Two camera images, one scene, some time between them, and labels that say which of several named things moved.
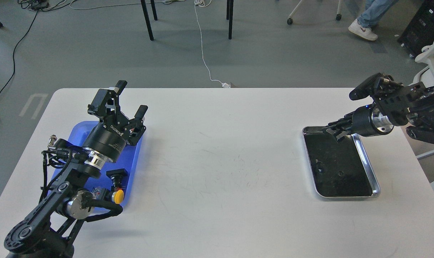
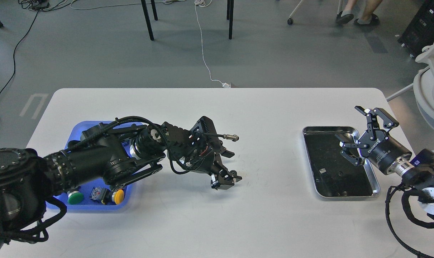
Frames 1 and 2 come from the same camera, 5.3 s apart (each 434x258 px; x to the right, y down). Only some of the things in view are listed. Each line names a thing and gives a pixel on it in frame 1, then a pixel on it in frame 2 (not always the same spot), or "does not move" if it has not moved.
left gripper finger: (106, 101) → (223, 179)
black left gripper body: (107, 139) → (200, 154)
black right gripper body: (359, 122) → (383, 150)
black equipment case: (423, 29) does not move
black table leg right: (229, 7) does not move
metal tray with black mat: (339, 167) does not move
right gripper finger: (331, 131) → (387, 121)
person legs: (374, 9) → (368, 17)
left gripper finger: (141, 111) → (225, 153)
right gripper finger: (342, 134) → (352, 155)
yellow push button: (118, 196) does not move
